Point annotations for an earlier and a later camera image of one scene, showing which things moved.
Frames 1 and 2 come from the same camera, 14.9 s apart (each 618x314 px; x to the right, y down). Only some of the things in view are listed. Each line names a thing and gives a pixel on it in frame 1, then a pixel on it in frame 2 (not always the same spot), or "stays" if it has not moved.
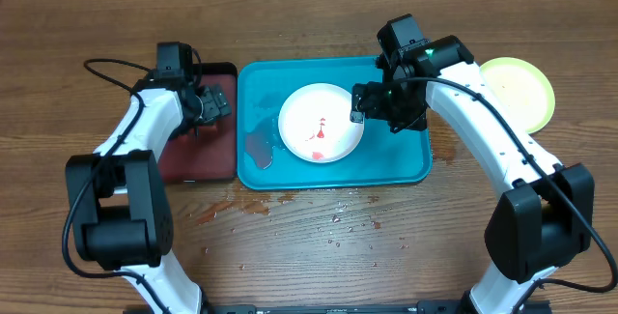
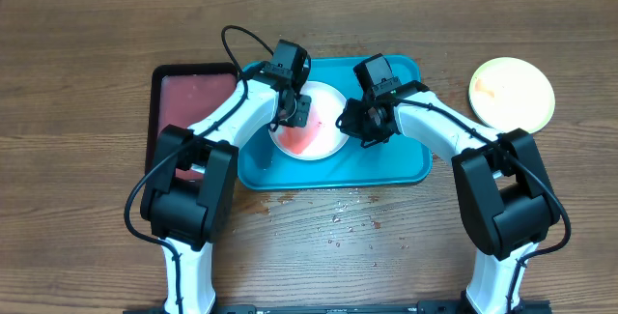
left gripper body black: (213, 103) -> (300, 114)
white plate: (315, 124) stays
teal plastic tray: (379, 158) stays
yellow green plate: (524, 90) stays
